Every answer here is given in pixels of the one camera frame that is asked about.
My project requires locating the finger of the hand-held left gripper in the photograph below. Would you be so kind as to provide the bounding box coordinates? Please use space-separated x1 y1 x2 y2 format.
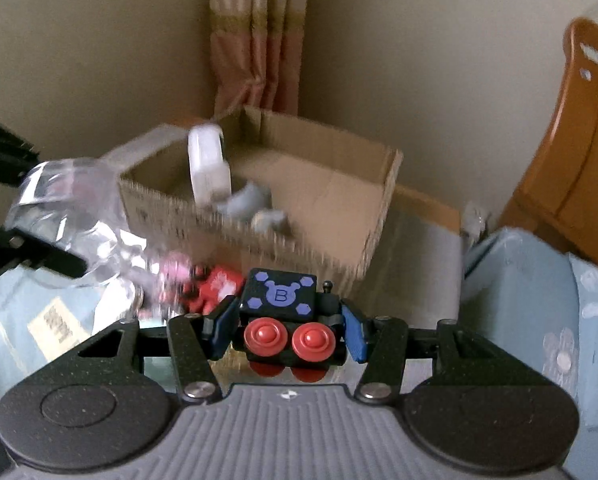
0 210 90 293
0 112 40 187

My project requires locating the white plastic bottle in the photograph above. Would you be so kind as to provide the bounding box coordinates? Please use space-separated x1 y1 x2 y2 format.
187 124 234 209

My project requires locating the grey checked towel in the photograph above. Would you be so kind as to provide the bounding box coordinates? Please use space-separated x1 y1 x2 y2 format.
351 207 466 341

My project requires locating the blue floral pillow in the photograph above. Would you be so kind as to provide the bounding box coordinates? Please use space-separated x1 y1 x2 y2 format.
463 226 598 480

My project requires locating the cardboard box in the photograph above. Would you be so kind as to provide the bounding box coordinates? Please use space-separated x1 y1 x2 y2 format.
106 105 404 295

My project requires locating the white plastic object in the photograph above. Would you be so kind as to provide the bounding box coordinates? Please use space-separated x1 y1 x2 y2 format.
460 201 490 250

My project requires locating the grey rounded object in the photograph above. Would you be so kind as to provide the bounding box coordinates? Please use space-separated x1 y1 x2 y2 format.
213 182 276 222

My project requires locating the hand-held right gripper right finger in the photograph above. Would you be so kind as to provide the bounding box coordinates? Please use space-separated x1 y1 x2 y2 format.
341 300 510 405

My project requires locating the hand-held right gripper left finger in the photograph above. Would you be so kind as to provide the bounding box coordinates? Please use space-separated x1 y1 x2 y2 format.
76 296 240 405

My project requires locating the pink clear jar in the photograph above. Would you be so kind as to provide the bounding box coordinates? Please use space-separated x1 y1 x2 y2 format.
146 254 197 308

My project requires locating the wooden headboard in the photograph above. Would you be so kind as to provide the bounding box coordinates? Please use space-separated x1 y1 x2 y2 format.
495 16 598 282

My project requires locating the pink curtain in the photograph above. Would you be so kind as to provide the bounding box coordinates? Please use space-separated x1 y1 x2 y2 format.
208 0 314 117

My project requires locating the light blue cloth with label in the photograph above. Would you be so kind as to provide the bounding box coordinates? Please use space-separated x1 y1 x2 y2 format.
0 262 147 401

